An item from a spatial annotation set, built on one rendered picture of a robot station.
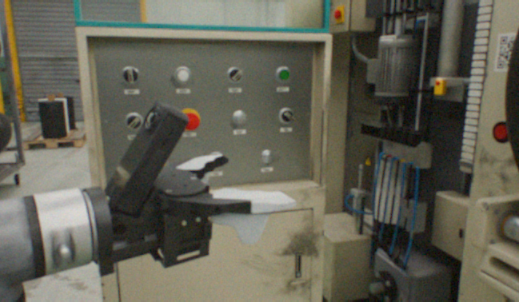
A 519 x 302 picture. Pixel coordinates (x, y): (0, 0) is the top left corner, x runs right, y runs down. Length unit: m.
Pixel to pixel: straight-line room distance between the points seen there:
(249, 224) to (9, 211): 0.22
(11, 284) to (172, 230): 0.14
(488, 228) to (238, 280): 0.56
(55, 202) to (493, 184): 0.84
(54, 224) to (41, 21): 9.58
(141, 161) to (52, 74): 9.48
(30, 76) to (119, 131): 9.10
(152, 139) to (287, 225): 0.66
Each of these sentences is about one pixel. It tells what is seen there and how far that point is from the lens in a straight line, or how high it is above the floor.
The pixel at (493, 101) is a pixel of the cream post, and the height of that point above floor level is 1.12.
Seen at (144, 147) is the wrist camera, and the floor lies 1.12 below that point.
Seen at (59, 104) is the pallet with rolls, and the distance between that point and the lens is 6.56.
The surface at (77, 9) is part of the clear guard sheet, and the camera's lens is 0.89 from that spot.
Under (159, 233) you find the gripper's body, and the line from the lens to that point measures 0.43.
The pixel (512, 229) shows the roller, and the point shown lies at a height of 0.90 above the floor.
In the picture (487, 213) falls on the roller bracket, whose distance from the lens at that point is 0.85.
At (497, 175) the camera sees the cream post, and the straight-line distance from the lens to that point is 0.97.
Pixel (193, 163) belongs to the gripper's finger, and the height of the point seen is 1.08.
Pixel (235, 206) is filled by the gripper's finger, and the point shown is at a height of 1.06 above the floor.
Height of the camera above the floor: 1.19
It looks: 12 degrees down
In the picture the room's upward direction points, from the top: straight up
